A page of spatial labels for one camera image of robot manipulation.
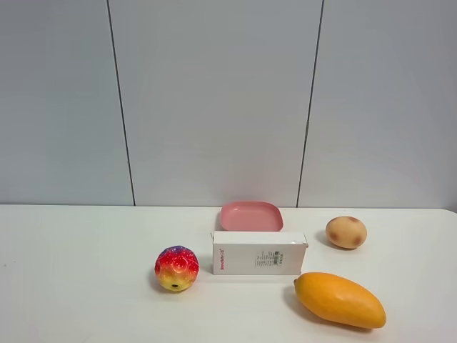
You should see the pink square plate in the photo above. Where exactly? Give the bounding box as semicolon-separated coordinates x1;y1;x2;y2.
219;201;283;232

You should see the white cardboard box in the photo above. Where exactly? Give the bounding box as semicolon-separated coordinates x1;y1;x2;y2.
212;231;308;276

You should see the rainbow strawberry toy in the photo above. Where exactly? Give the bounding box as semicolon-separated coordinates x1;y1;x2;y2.
154;246;200;292

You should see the beige potato with brown spots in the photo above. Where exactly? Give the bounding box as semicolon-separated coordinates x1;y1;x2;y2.
326;216;367;249

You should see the yellow mango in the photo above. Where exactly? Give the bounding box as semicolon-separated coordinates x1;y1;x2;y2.
293;272;386;329

